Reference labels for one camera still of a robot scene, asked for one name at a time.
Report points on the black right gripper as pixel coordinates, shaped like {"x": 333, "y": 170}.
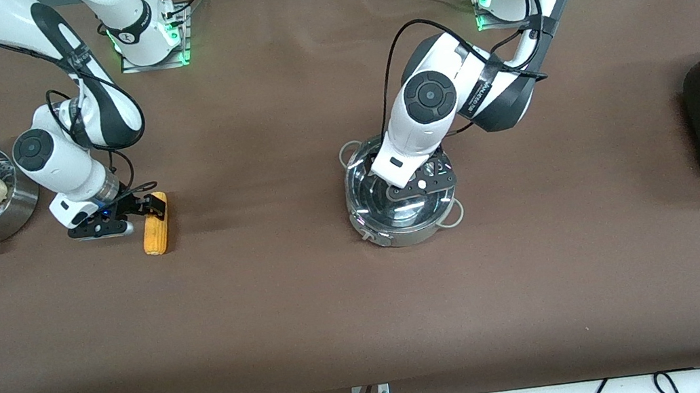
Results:
{"x": 130, "y": 201}

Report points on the round glass pot lid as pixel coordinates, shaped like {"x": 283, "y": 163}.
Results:
{"x": 424, "y": 210}

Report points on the yellow corn cob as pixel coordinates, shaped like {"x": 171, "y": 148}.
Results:
{"x": 157, "y": 237}

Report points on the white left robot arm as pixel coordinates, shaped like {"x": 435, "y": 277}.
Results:
{"x": 434, "y": 61}

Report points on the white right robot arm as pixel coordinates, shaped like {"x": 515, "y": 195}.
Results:
{"x": 54, "y": 159}

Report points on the brown table cover sheet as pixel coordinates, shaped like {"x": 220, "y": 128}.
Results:
{"x": 271, "y": 317}

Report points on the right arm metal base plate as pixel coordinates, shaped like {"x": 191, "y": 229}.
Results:
{"x": 130, "y": 66}

